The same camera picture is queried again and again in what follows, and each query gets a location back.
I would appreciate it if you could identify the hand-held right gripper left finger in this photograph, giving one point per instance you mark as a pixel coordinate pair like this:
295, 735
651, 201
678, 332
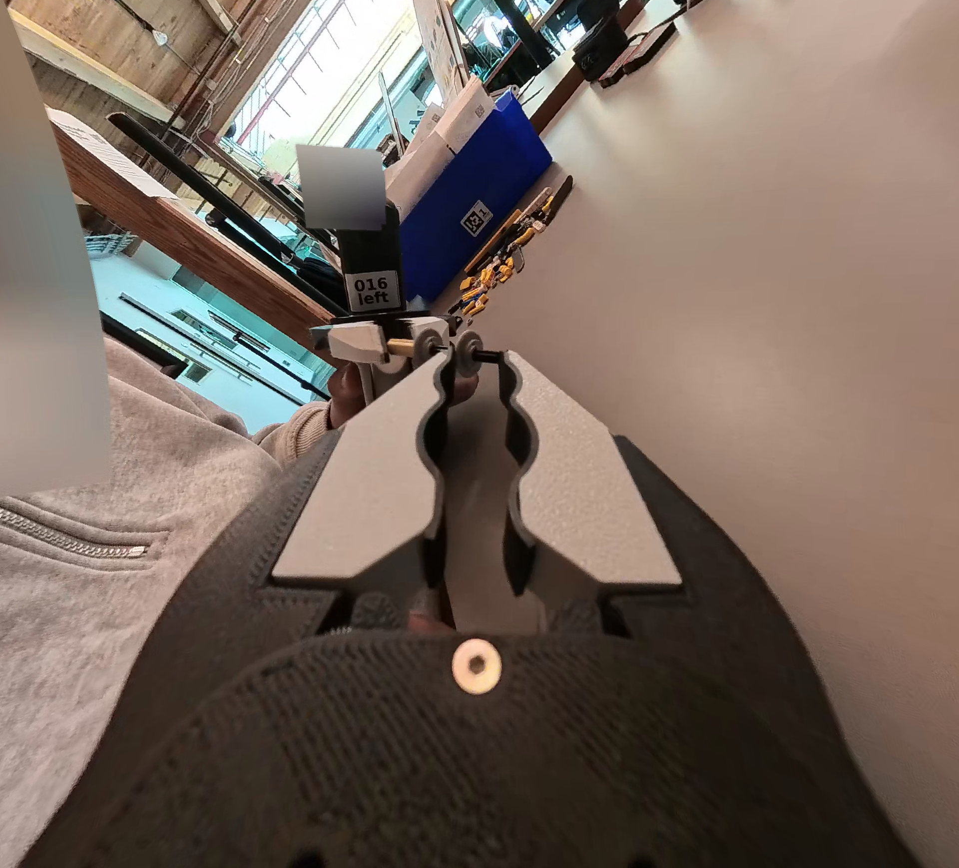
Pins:
367, 501

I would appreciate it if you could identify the pile of loose lego pieces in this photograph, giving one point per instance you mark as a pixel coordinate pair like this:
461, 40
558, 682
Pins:
487, 276

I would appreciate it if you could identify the person's left forearm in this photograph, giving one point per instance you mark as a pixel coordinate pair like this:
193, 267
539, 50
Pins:
300, 433

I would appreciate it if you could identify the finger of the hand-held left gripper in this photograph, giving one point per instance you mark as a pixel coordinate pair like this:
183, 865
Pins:
356, 342
438, 323

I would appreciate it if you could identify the grey zip sweatshirt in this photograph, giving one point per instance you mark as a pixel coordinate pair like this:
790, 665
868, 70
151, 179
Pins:
112, 546

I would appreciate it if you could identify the tan lego axle connector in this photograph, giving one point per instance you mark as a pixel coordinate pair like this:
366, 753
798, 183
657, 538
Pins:
401, 348

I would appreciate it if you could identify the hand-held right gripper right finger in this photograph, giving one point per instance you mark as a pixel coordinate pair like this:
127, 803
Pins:
592, 508

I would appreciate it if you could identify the printed paper sheet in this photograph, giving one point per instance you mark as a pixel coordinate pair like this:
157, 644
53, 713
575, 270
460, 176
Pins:
112, 156

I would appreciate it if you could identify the grey lego pulley wheel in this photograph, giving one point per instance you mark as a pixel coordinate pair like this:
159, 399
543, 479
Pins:
470, 349
428, 345

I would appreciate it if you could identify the person's left hand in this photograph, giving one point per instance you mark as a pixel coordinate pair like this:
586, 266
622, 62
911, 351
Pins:
346, 396

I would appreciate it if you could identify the blue plastic bin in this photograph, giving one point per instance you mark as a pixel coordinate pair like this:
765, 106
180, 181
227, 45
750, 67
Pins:
479, 171

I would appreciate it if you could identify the printed cardboard box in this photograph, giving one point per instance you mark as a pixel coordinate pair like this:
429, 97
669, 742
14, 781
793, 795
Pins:
431, 6

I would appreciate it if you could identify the small dark flat box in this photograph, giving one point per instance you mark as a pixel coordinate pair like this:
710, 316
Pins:
652, 44
622, 70

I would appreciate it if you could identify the wooden table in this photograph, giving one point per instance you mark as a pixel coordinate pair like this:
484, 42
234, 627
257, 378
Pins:
187, 231

